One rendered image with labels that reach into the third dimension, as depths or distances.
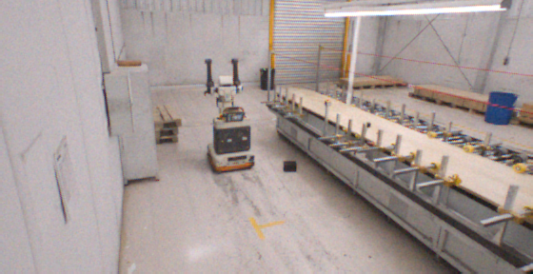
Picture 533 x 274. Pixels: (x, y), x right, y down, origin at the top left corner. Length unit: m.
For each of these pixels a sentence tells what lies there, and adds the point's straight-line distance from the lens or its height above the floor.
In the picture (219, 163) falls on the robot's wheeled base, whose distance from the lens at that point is 4.63.
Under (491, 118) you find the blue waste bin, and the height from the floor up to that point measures 0.13.
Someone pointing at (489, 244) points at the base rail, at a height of 0.68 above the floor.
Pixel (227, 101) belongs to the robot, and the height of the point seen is 1.01.
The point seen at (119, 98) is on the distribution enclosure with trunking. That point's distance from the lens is 3.37.
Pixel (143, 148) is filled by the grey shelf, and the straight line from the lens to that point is 4.50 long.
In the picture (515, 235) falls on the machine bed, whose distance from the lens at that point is 3.11.
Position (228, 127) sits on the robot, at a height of 0.69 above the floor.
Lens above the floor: 2.17
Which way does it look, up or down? 18 degrees down
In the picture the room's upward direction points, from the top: 2 degrees clockwise
